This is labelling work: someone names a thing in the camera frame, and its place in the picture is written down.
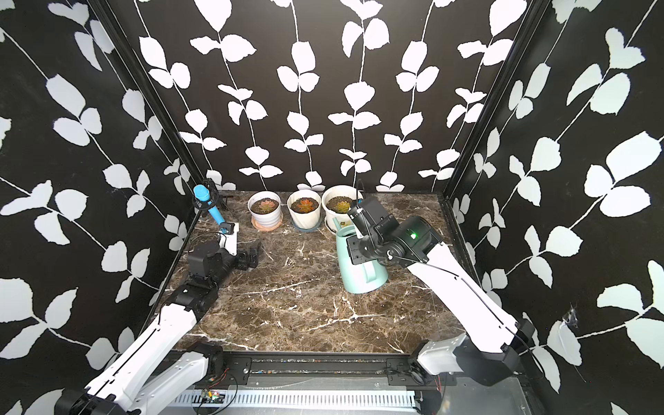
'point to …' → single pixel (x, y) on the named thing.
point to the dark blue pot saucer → (308, 230)
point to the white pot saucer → (328, 227)
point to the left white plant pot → (267, 220)
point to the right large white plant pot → (337, 201)
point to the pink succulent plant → (264, 206)
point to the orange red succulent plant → (303, 205)
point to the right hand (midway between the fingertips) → (351, 243)
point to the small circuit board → (213, 396)
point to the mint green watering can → (359, 277)
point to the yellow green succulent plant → (342, 206)
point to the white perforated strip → (297, 399)
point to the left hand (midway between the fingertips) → (246, 236)
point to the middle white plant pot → (309, 220)
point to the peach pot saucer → (268, 229)
